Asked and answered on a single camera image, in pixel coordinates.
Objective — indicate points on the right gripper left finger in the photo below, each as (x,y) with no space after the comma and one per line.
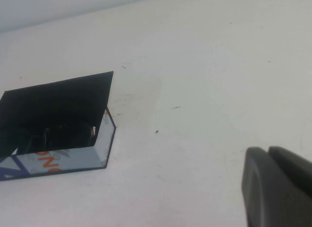
(265,192)

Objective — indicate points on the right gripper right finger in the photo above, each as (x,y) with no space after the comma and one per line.
(292,163)

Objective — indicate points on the black glasses case printed exterior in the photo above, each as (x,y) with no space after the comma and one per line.
(61,97)

